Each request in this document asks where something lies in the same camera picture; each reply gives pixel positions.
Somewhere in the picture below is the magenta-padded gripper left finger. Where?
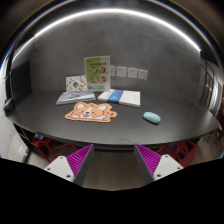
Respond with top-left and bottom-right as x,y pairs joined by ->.
43,143 -> 96,187

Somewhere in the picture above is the white ceiling light strip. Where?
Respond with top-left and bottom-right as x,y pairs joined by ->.
12,7 -> 202,61

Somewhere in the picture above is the red metal chair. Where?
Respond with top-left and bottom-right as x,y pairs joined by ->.
155,140 -> 198,168
30,134 -> 78,163

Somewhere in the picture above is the black-framed glass door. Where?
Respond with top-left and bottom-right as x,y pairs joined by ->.
199,59 -> 224,118

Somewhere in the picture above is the green menu display stand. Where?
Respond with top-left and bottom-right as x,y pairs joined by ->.
83,55 -> 112,93

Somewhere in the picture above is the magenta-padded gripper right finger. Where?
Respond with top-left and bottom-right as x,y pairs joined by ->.
133,143 -> 184,186

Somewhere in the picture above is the white sticker sheet card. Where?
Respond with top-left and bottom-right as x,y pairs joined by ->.
65,74 -> 88,93

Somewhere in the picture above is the white book with blue band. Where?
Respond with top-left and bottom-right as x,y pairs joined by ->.
97,88 -> 142,108

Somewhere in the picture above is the orange corgi-shaped mouse pad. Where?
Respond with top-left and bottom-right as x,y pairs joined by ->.
64,101 -> 118,124

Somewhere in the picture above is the grey cover book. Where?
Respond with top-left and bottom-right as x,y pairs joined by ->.
55,90 -> 97,106

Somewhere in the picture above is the mint green computer mouse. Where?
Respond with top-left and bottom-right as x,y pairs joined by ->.
142,111 -> 162,125

